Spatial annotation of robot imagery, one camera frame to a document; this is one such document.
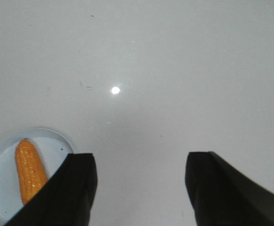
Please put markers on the orange corn cob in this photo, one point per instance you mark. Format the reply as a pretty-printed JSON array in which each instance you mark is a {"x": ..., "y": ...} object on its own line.
[{"x": 31, "y": 172}]

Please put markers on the light blue plate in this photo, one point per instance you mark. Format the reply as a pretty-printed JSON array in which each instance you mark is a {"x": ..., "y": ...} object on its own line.
[{"x": 52, "y": 148}]

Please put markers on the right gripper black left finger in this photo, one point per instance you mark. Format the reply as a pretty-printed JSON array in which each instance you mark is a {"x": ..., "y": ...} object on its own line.
[{"x": 66, "y": 199}]

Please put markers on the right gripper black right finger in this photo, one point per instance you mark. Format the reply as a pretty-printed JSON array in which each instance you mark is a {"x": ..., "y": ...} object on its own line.
[{"x": 223, "y": 196}]

